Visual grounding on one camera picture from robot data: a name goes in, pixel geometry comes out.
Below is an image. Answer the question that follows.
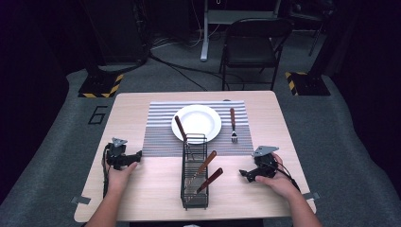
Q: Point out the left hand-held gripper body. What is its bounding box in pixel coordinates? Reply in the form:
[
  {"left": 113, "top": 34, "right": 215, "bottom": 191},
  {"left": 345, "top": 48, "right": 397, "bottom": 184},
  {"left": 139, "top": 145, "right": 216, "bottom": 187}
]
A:
[{"left": 105, "top": 137, "right": 134, "bottom": 171}]

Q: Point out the grey tape strip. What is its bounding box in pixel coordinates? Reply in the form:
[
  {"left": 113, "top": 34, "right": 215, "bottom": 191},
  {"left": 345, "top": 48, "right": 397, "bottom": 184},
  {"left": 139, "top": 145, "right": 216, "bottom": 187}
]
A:
[
  {"left": 302, "top": 191, "right": 321, "bottom": 201},
  {"left": 70, "top": 195, "right": 92, "bottom": 205}
]

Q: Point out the grey striped placemat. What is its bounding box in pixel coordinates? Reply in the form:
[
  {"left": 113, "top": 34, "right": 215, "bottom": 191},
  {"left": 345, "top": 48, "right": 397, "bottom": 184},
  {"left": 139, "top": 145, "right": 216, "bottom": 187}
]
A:
[{"left": 142, "top": 100, "right": 255, "bottom": 158}]

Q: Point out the black wire cutlery caddy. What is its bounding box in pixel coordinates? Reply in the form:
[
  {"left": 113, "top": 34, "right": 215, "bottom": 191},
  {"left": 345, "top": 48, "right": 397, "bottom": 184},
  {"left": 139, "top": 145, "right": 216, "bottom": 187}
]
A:
[{"left": 180, "top": 132, "right": 210, "bottom": 211}]

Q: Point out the person's right hand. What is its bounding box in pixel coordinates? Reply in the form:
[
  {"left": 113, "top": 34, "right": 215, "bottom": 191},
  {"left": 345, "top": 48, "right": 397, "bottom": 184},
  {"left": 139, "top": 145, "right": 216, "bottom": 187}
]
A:
[{"left": 254, "top": 151, "right": 299, "bottom": 201}]

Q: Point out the black yellow striped stand base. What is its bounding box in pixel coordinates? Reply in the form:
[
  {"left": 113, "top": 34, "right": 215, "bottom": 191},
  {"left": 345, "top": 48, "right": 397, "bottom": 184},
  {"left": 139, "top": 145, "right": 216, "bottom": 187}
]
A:
[
  {"left": 77, "top": 73, "right": 125, "bottom": 99},
  {"left": 284, "top": 71, "right": 332, "bottom": 96}
]

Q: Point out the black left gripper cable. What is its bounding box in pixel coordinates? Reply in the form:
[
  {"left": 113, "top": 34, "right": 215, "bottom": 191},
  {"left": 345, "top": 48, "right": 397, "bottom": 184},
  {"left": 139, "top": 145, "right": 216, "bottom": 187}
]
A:
[{"left": 101, "top": 143, "right": 112, "bottom": 200}]

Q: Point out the white frame desk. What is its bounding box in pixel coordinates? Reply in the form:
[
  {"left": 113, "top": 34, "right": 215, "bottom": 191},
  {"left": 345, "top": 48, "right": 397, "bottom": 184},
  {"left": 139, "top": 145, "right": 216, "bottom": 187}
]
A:
[{"left": 200, "top": 0, "right": 282, "bottom": 62}]

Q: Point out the wooden handled fork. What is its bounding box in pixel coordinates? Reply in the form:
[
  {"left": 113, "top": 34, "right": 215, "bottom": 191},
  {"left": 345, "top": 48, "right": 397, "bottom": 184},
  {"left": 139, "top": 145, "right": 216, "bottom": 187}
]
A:
[{"left": 229, "top": 107, "right": 239, "bottom": 145}]

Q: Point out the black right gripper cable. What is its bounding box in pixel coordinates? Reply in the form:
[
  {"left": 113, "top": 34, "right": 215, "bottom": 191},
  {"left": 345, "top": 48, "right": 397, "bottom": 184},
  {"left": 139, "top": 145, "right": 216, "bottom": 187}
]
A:
[{"left": 272, "top": 160, "right": 303, "bottom": 193}]

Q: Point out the black folding chair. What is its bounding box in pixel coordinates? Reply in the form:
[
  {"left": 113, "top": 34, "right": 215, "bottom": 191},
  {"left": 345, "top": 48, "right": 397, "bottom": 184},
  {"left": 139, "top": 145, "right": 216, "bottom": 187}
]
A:
[{"left": 218, "top": 17, "right": 295, "bottom": 92}]

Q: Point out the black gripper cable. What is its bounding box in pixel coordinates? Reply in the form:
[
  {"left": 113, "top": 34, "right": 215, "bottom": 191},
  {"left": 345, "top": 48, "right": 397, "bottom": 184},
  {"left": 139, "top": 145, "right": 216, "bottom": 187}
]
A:
[
  {"left": 101, "top": 143, "right": 112, "bottom": 200},
  {"left": 272, "top": 160, "right": 303, "bottom": 193}
]

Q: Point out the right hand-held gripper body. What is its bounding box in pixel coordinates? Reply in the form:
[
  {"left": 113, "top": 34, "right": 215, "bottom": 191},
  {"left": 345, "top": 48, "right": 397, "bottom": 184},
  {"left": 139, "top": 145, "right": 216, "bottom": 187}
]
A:
[{"left": 251, "top": 145, "right": 280, "bottom": 180}]

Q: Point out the black floor cable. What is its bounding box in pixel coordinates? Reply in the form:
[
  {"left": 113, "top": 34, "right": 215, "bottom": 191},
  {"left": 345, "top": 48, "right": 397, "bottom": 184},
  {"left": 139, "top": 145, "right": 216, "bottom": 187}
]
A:
[{"left": 148, "top": 51, "right": 245, "bottom": 93}]

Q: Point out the wooden handled knife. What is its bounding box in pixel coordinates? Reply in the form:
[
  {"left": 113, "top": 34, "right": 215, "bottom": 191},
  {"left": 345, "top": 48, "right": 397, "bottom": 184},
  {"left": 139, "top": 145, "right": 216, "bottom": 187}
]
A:
[
  {"left": 195, "top": 166, "right": 224, "bottom": 195},
  {"left": 188, "top": 149, "right": 218, "bottom": 187}
]

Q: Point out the person's left hand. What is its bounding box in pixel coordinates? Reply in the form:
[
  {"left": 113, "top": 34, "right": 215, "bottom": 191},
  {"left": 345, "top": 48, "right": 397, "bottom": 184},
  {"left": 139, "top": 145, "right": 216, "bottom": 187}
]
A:
[{"left": 107, "top": 161, "right": 139, "bottom": 194}]

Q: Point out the wooden handled spoon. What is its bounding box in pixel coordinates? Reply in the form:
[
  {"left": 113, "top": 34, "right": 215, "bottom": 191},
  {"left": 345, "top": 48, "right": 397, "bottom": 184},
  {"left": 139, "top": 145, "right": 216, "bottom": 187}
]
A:
[{"left": 174, "top": 114, "right": 195, "bottom": 160}]

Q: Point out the white plate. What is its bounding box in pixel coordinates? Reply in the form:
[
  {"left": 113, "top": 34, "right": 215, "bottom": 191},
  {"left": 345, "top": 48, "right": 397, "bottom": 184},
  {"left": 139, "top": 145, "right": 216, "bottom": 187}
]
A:
[{"left": 170, "top": 104, "right": 223, "bottom": 146}]

